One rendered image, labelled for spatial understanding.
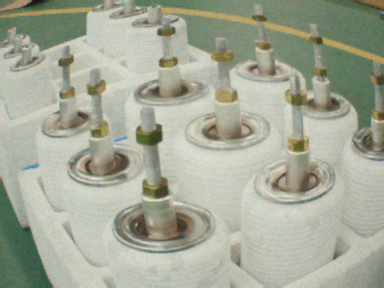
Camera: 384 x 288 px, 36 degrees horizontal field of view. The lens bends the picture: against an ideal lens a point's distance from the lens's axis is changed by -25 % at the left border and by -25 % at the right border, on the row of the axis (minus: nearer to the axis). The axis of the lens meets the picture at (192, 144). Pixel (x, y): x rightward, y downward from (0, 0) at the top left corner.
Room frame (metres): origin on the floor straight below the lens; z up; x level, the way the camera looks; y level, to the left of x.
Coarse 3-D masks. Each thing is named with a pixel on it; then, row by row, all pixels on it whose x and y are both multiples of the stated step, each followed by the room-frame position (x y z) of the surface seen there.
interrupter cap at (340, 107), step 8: (312, 96) 0.67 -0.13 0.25; (336, 96) 0.67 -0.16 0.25; (312, 104) 0.66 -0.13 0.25; (336, 104) 0.65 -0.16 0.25; (344, 104) 0.65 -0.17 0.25; (304, 112) 0.63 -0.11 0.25; (312, 112) 0.63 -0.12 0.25; (320, 112) 0.63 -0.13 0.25; (328, 112) 0.62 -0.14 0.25; (336, 112) 0.62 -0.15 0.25; (344, 112) 0.62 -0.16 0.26
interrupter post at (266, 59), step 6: (258, 48) 0.76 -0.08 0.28; (270, 48) 0.76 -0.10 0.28; (258, 54) 0.75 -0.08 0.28; (264, 54) 0.75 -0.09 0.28; (270, 54) 0.75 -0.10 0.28; (258, 60) 0.75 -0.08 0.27; (264, 60) 0.75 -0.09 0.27; (270, 60) 0.75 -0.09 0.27; (258, 66) 0.76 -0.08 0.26; (264, 66) 0.75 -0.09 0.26; (270, 66) 0.75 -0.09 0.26; (264, 72) 0.75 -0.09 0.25; (270, 72) 0.75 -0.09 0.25
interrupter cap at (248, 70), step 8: (240, 64) 0.78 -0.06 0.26; (248, 64) 0.78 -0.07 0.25; (256, 64) 0.78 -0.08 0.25; (280, 64) 0.78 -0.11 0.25; (288, 64) 0.78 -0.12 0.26; (240, 72) 0.75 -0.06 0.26; (248, 72) 0.75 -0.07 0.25; (256, 72) 0.76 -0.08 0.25; (280, 72) 0.76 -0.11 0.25; (288, 72) 0.75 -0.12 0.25; (296, 72) 0.75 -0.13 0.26; (256, 80) 0.72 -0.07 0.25; (264, 80) 0.72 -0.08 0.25; (272, 80) 0.72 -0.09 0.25; (280, 80) 0.72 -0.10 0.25; (288, 80) 0.73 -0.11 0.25
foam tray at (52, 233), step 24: (24, 192) 0.65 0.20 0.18; (48, 216) 0.59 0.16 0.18; (48, 240) 0.55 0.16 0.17; (72, 240) 0.58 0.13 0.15; (240, 240) 0.53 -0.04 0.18; (360, 240) 0.48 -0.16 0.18; (48, 264) 0.63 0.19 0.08; (72, 264) 0.49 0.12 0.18; (336, 264) 0.45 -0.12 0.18; (360, 264) 0.44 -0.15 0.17
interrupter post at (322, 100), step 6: (324, 78) 0.66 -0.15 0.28; (318, 84) 0.64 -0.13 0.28; (324, 84) 0.64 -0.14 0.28; (318, 90) 0.64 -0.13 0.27; (324, 90) 0.64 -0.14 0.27; (318, 96) 0.64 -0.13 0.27; (324, 96) 0.64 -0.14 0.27; (318, 102) 0.64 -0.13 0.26; (324, 102) 0.64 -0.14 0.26; (330, 102) 0.64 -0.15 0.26; (318, 108) 0.64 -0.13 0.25; (324, 108) 0.64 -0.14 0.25
